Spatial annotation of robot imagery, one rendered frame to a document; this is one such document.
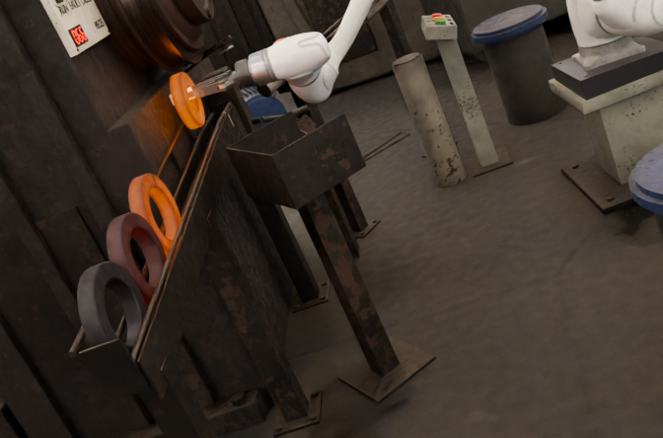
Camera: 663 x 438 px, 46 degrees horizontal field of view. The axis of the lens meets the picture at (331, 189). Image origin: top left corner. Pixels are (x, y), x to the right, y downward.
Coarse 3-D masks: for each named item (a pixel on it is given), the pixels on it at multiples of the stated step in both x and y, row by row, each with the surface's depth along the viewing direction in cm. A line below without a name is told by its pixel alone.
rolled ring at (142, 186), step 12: (132, 180) 166; (144, 180) 165; (156, 180) 171; (132, 192) 162; (144, 192) 162; (156, 192) 172; (168, 192) 175; (132, 204) 161; (144, 204) 160; (168, 204) 174; (144, 216) 160; (168, 216) 175; (180, 216) 177; (156, 228) 162; (168, 228) 174; (168, 240) 166; (168, 252) 164
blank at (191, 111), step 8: (176, 80) 207; (184, 80) 210; (176, 88) 206; (184, 88) 208; (176, 96) 205; (184, 96) 206; (176, 104) 205; (184, 104) 205; (192, 104) 216; (200, 104) 218; (184, 112) 206; (192, 112) 208; (200, 112) 215; (184, 120) 208; (192, 120) 208; (200, 120) 213; (192, 128) 212
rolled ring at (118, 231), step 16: (112, 224) 148; (128, 224) 149; (144, 224) 156; (112, 240) 145; (128, 240) 147; (144, 240) 157; (112, 256) 143; (128, 256) 144; (160, 256) 158; (128, 272) 143; (160, 272) 156; (144, 288) 146
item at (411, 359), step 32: (288, 128) 200; (320, 128) 174; (256, 160) 178; (288, 160) 171; (320, 160) 175; (352, 160) 180; (256, 192) 190; (288, 192) 172; (320, 192) 176; (320, 224) 192; (320, 256) 199; (352, 288) 198; (352, 320) 203; (384, 352) 206; (416, 352) 210; (352, 384) 209; (384, 384) 203
